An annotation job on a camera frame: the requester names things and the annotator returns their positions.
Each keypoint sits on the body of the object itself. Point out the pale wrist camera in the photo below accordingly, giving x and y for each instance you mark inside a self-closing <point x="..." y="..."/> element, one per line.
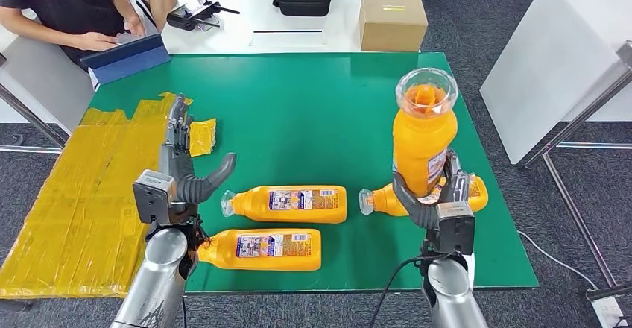
<point x="153" y="197"/>
<point x="456" y="229"/>

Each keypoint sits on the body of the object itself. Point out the black remote controller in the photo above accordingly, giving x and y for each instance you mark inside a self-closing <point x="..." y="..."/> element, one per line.
<point x="185" y="18"/>

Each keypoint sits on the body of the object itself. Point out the white power strip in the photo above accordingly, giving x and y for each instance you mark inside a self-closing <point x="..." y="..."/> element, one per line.
<point x="610" y="313"/>

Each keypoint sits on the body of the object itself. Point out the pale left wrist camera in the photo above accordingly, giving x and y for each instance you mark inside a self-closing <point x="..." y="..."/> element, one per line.
<point x="153" y="197"/>

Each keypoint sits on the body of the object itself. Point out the large white table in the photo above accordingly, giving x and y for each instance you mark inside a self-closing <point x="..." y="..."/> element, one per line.
<point x="558" y="59"/>

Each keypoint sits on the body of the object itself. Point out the green table mat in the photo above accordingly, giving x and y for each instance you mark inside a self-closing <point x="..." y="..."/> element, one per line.
<point x="306" y="118"/>

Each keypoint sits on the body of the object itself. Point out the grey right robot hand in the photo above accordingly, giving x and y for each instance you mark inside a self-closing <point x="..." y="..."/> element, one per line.
<point x="419" y="212"/>

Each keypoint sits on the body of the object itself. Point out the yellow taped plastic sheet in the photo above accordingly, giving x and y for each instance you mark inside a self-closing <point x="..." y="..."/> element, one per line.
<point x="59" y="192"/>

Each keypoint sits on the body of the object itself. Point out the metal table leg frame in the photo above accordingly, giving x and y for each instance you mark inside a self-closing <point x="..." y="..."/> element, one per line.
<point x="29" y="113"/>

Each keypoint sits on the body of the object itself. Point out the brown cardboard box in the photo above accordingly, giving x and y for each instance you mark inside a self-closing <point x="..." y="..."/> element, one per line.
<point x="392" y="24"/>

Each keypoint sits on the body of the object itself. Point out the white desk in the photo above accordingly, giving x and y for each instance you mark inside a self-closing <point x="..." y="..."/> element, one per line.
<point x="39" y="84"/>

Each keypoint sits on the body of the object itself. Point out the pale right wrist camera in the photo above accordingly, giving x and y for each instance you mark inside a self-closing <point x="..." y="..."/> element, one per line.
<point x="456" y="229"/>

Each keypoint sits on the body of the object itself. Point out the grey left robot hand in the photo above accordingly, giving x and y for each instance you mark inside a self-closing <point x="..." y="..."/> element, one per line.
<point x="190" y="185"/>

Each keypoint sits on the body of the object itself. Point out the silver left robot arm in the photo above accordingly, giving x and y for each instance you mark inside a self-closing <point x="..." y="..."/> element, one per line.
<point x="158" y="276"/>

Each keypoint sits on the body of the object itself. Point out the metal stand frame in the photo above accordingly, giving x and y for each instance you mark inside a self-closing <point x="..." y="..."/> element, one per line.
<point x="582" y="113"/>

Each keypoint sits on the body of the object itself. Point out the blue tablet case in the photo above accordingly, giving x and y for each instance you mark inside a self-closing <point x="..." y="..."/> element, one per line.
<point x="128" y="61"/>

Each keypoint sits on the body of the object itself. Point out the orange detergent bottle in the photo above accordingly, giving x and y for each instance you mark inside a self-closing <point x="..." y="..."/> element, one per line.
<point x="276" y="264"/>
<point x="422" y="148"/>
<point x="382" y="203"/>
<point x="296" y="214"/>

